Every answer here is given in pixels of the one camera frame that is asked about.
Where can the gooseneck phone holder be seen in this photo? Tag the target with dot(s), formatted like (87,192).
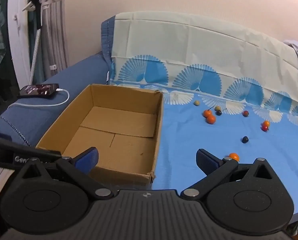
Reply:
(36,52)

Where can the small dark round fruit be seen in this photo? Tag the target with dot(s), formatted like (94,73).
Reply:
(218,113)

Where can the small yellow-green round fruit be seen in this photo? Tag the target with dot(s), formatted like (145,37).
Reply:
(217,108)

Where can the small red round fruit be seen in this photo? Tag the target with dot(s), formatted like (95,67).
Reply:
(264,128)

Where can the dark purple plum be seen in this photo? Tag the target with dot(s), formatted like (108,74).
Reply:
(244,139)

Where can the white plastic clip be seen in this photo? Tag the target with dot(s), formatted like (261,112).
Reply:
(53,67)

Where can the blue fan-print bedsheet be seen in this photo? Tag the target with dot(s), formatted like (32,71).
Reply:
(194,67)

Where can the orange tangerine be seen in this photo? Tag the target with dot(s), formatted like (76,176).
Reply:
(207,113)
(210,119)

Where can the dark blue pillow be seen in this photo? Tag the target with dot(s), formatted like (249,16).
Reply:
(51,97)

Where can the grey curtain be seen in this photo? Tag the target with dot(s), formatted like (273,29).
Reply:
(54,30)

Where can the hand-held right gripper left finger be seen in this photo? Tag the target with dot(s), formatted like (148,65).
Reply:
(87,158)

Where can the black smartphone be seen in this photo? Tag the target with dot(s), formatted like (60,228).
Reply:
(38,90)

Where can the egg-shaped orange fruit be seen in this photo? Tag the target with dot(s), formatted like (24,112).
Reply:
(234,157)

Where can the small tan round fruit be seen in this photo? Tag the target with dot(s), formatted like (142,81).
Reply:
(196,103)

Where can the brown cardboard box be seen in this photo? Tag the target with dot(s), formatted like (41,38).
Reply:
(113,130)

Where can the small dark red fruit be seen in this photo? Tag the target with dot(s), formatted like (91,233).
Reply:
(245,113)

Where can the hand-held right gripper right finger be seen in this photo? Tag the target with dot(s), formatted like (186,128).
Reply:
(207,162)

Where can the small orange round fruit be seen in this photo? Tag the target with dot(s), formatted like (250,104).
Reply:
(266,123)

